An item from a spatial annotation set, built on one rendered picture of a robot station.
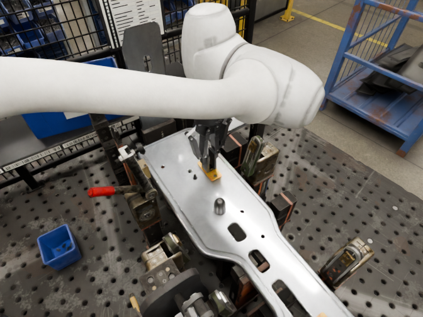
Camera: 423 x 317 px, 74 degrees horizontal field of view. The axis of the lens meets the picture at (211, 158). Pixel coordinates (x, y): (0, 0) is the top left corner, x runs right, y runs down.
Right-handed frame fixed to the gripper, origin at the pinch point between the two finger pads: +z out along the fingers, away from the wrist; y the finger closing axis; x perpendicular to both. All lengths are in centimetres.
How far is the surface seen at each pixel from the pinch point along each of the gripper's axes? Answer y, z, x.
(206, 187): -4.2, 4.7, -4.8
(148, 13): 10, -19, 54
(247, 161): 9.7, 1.6, -5.7
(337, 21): 322, 105, 183
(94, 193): -30.5, -9.7, -1.0
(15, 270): -65, 35, 20
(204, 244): -13.5, 4.7, -18.7
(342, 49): 164, 46, 69
